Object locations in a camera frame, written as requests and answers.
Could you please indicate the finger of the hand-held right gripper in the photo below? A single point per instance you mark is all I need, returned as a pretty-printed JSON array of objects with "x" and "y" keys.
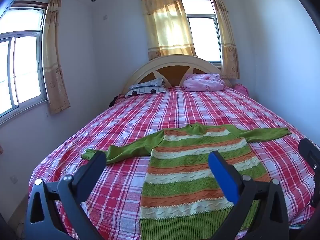
[{"x": 310, "y": 155}]

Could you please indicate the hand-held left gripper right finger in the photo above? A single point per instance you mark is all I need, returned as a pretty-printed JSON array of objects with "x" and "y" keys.
[{"x": 222, "y": 177}]

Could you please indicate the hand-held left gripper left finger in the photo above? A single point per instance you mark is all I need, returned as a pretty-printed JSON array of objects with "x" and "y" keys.
[{"x": 96, "y": 162}]

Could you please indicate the green orange striped sweater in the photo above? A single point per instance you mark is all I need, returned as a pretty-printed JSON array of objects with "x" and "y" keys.
[{"x": 187, "y": 167}]

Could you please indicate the dark cloth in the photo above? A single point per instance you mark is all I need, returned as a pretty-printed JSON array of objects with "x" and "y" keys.
[{"x": 113, "y": 101}]

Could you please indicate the red plaid bed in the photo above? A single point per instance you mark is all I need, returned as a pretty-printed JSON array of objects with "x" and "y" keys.
[{"x": 175, "y": 110}]

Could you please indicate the white black dotted pillow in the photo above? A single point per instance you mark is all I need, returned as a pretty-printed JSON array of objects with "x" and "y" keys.
[{"x": 146, "y": 92}]

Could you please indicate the pink cloth bundle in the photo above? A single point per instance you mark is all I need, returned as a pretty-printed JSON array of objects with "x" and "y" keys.
[{"x": 242, "y": 89}]

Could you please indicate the blue patterned pillow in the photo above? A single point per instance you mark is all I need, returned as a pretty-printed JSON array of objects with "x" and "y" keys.
[{"x": 147, "y": 83}]

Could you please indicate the pink folded blanket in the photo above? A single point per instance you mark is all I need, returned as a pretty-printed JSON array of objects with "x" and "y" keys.
[{"x": 203, "y": 82}]

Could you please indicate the yellow floral curtain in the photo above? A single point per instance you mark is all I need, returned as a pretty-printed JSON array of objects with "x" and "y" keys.
[
  {"x": 167, "y": 22},
  {"x": 53, "y": 60},
  {"x": 226, "y": 35}
]

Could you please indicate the sliding glass window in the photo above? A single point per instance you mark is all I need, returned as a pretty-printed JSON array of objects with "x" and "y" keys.
[
  {"x": 202, "y": 35},
  {"x": 25, "y": 70}
]

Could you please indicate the cream wooden headboard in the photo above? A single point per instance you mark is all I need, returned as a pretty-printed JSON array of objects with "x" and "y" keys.
[{"x": 172, "y": 61}]

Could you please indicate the white wall socket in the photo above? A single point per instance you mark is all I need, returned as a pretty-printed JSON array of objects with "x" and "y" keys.
[{"x": 13, "y": 179}]

